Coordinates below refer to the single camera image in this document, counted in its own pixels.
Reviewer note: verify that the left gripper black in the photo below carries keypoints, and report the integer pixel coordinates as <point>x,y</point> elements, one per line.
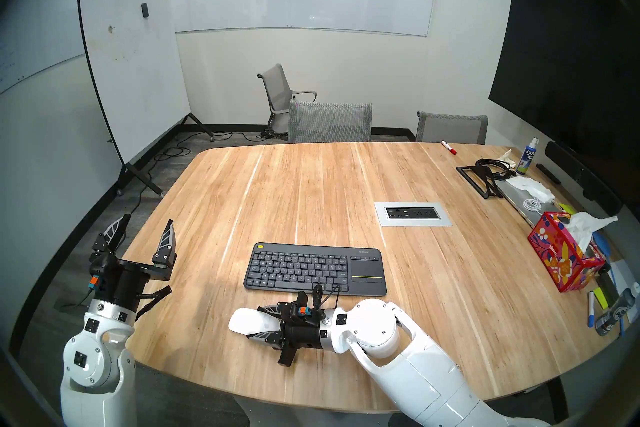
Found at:
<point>122,283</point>

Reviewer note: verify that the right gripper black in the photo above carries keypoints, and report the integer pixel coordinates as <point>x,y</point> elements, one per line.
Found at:
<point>302,331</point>

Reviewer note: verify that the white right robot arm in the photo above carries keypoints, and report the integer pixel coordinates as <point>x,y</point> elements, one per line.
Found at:
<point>425,381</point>

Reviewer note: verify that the freestanding whiteboard on stand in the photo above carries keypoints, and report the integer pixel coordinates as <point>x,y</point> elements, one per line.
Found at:
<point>135,71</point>

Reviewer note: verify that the silver table power outlet box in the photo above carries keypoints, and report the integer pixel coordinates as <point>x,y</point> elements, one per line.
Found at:
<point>412,214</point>

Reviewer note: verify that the grey chair with armrests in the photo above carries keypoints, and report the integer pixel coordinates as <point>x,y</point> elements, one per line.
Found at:
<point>276,86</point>

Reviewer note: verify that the grey mesh chair wide back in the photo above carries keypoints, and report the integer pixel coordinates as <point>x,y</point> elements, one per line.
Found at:
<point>330,121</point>

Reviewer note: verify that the black laptop stand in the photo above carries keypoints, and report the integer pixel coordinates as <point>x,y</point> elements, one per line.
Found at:
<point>480,186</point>

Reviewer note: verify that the red whiteboard marker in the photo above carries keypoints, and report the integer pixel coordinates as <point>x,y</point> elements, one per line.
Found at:
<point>449,147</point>

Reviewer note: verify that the grey mesh office chair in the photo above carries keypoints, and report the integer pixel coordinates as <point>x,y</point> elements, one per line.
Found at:
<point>452,128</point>

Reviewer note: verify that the silver laptop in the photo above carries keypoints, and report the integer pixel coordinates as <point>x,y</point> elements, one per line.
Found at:
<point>520,206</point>

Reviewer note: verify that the small crumpled white tissue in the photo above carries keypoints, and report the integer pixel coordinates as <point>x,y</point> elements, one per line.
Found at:
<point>507,156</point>

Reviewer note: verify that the white crumpled paper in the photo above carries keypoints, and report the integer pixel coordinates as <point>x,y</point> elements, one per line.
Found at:
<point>530,187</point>

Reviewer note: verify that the red floral tissue box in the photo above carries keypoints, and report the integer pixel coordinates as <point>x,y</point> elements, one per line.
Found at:
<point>560,253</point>

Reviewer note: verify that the whiteboard cleaner spray bottle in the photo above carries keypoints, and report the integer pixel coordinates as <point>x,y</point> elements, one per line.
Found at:
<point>527,159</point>

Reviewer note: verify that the yellow sticky note pad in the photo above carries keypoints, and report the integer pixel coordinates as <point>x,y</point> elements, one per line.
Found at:
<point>566,208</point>

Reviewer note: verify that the blue whiteboard marker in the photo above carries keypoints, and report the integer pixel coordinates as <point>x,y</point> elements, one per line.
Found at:
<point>591,311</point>

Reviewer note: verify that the blue plastic item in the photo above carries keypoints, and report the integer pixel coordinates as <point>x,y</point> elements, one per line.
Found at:
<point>602,245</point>

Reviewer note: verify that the grey spray can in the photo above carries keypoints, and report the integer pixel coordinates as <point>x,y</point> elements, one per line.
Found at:
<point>612,316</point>

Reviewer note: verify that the black video sound bar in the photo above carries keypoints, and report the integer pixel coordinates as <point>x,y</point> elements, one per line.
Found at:
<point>585,178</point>

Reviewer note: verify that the white paper sheet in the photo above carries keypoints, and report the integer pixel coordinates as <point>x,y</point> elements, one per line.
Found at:
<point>625,276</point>

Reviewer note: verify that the wall whiteboard with writing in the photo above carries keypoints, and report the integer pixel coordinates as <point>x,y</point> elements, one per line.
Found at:
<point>40,31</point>

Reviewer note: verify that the large black wall screen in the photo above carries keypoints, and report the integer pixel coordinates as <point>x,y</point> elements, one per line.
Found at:
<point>565,56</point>

